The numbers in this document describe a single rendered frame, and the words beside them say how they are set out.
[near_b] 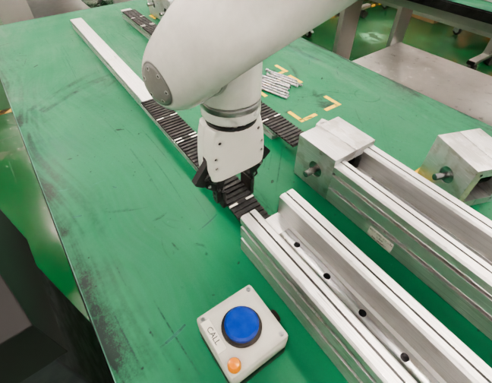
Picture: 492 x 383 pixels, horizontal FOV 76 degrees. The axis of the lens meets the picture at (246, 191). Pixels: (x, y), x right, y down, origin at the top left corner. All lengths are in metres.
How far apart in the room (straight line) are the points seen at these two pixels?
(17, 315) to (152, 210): 0.26
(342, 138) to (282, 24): 0.34
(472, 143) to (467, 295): 0.28
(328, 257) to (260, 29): 0.31
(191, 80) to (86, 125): 0.57
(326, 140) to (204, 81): 0.33
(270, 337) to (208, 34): 0.32
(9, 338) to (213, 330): 0.21
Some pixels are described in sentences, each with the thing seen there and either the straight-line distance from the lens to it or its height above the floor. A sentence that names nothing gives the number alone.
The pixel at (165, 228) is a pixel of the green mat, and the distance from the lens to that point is 0.56.
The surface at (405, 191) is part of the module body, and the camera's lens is 0.58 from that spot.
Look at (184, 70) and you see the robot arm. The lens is 0.30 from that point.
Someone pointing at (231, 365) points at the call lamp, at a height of 0.85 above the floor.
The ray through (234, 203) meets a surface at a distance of 0.55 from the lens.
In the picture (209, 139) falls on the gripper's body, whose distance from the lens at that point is 0.44.
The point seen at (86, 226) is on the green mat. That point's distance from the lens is 0.61.
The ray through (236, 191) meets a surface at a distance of 0.57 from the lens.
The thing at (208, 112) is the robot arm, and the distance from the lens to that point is 0.42.
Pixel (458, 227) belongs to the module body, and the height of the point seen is 0.84.
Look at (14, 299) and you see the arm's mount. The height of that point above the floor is 0.90.
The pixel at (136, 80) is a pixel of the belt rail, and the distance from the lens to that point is 0.93.
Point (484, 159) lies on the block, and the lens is 0.65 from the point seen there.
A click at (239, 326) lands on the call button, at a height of 0.85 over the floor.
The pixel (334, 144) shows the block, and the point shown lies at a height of 0.87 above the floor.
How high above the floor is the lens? 1.22
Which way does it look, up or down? 47 degrees down
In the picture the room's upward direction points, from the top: straight up
